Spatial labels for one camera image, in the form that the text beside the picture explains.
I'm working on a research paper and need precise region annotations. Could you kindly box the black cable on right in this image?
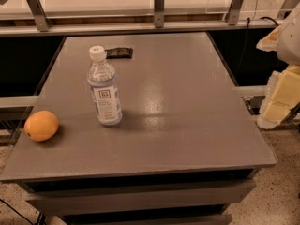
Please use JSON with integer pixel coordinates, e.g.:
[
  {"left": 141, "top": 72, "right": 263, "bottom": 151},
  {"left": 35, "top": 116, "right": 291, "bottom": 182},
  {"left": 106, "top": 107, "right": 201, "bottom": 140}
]
[{"left": 235, "top": 16, "right": 280, "bottom": 77}]

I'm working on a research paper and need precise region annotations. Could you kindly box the black cable on floor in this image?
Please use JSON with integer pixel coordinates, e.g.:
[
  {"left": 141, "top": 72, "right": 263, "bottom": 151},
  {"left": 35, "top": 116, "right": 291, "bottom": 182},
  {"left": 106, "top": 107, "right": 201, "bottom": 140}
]
[{"left": 0, "top": 198, "right": 48, "bottom": 225}]

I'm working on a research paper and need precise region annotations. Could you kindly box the clear plastic water bottle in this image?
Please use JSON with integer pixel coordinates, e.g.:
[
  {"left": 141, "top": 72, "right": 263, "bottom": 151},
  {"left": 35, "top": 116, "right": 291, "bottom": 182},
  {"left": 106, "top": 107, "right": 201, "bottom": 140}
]
[{"left": 87, "top": 46, "right": 122, "bottom": 126}]

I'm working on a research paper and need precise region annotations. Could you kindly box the orange fruit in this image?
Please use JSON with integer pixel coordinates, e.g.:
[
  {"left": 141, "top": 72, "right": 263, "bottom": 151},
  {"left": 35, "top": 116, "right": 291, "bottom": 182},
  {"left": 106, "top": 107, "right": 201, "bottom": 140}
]
[{"left": 24, "top": 111, "right": 59, "bottom": 142}]

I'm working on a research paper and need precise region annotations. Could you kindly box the metal bracket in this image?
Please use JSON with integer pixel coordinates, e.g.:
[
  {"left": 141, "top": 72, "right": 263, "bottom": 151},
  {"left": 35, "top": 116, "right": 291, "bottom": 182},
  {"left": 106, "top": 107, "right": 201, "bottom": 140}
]
[
  {"left": 225, "top": 0, "right": 244, "bottom": 25},
  {"left": 154, "top": 0, "right": 164, "bottom": 28},
  {"left": 26, "top": 0, "right": 50, "bottom": 32}
]

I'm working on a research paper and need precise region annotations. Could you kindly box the grey drawer cabinet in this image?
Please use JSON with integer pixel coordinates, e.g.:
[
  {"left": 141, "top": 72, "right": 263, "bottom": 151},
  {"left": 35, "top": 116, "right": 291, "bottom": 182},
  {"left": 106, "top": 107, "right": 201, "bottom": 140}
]
[{"left": 18, "top": 168, "right": 261, "bottom": 225}]

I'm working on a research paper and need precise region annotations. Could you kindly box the dark chocolate rxbar wrapper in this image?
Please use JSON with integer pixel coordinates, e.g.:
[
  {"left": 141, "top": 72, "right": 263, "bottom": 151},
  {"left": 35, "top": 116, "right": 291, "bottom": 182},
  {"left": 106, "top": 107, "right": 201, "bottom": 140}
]
[{"left": 106, "top": 47, "right": 133, "bottom": 59}]

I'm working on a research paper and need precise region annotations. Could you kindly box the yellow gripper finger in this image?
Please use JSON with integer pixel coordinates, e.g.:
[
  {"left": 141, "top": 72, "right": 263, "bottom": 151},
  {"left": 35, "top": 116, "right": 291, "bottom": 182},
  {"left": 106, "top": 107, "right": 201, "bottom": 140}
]
[
  {"left": 257, "top": 65, "right": 300, "bottom": 129},
  {"left": 256, "top": 26, "right": 280, "bottom": 52}
]

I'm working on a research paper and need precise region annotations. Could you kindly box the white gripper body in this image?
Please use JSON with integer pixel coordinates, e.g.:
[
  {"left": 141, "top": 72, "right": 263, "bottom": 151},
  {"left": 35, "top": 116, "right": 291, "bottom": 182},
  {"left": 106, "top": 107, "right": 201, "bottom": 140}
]
[{"left": 277, "top": 4, "right": 300, "bottom": 66}]

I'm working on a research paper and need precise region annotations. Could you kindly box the middle metal bracket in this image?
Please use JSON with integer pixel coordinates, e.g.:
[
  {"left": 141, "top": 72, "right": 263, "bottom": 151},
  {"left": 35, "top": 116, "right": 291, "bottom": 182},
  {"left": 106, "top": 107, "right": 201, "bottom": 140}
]
[{"left": 154, "top": 0, "right": 164, "bottom": 28}]

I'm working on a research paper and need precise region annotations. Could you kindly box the left metal bracket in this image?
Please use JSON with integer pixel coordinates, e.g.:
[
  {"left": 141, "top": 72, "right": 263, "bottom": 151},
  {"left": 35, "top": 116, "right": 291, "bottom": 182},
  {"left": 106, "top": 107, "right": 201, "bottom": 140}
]
[{"left": 26, "top": 0, "right": 50, "bottom": 32}]

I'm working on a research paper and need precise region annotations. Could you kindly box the metal rail behind table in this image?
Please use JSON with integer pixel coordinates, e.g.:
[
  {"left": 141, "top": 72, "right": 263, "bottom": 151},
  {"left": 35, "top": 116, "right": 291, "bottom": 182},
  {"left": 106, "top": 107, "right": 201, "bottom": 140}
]
[{"left": 0, "top": 13, "right": 282, "bottom": 38}]

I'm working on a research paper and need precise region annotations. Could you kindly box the right metal bracket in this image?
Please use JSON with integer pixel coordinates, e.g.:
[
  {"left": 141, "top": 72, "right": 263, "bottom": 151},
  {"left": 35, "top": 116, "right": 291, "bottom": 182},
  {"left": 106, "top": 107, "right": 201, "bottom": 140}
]
[{"left": 225, "top": 0, "right": 244, "bottom": 25}]

